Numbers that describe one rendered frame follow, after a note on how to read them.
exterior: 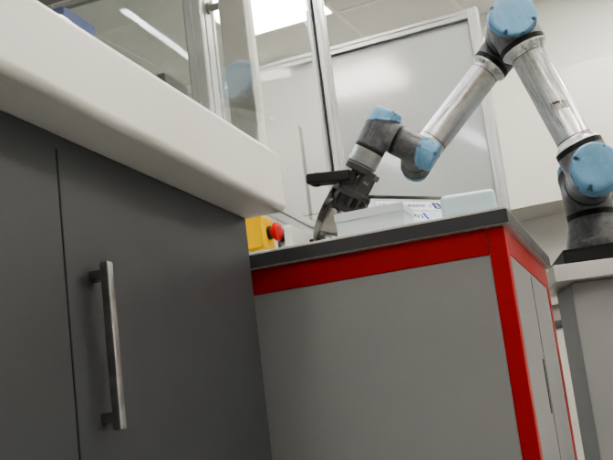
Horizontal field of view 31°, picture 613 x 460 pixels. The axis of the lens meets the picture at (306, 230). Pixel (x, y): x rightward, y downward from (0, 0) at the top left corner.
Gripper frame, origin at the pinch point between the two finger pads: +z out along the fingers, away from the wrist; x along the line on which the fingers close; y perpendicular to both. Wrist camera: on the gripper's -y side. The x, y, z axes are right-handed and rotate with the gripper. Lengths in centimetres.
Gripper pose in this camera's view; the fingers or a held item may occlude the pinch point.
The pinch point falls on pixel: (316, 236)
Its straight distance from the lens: 268.4
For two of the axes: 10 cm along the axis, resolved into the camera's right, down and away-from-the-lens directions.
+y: 8.3, 4.2, -3.6
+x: 3.2, 1.6, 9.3
